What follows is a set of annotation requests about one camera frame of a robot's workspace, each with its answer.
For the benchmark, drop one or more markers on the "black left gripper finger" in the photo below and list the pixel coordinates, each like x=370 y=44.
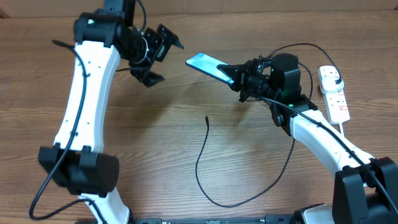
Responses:
x=147 y=77
x=169 y=37

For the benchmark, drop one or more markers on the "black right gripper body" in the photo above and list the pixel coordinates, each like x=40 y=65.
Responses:
x=254 y=83

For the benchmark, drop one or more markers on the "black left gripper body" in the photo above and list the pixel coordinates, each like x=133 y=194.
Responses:
x=143 y=51

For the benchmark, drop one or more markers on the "blue Galaxy smartphone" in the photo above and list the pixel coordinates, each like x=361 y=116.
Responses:
x=208 y=65

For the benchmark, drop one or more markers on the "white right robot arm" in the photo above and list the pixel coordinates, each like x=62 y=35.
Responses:
x=365 y=188

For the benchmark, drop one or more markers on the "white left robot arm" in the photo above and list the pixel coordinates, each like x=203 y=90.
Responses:
x=76 y=160

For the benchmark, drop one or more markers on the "white charger plug adapter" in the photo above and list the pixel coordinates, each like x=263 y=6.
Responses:
x=331 y=84

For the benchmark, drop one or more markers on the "white power strip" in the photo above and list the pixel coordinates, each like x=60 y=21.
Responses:
x=335 y=103

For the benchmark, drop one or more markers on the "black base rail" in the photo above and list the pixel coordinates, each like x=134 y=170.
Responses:
x=268 y=219

